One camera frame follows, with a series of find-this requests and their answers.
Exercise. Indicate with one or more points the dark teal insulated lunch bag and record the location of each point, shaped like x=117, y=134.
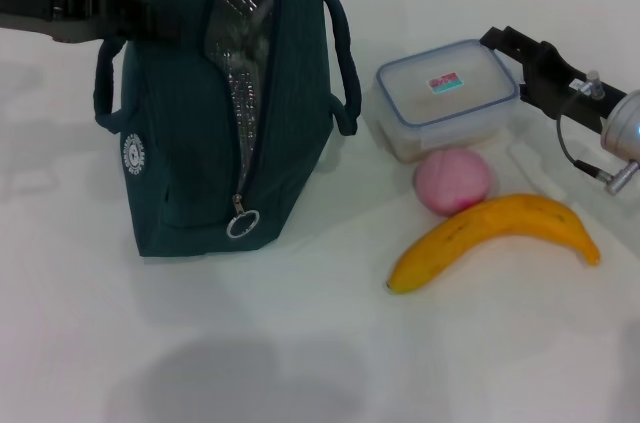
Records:
x=190, y=118

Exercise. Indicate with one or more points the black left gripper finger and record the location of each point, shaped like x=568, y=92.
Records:
x=150, y=23

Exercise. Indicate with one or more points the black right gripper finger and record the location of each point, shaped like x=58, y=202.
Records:
x=502, y=43
x=522, y=38

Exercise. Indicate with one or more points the pink peach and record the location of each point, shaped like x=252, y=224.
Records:
x=450, y=183

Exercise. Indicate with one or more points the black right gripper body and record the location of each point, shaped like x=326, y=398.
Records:
x=550, y=88

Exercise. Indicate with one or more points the yellow banana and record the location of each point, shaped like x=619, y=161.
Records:
x=490, y=223

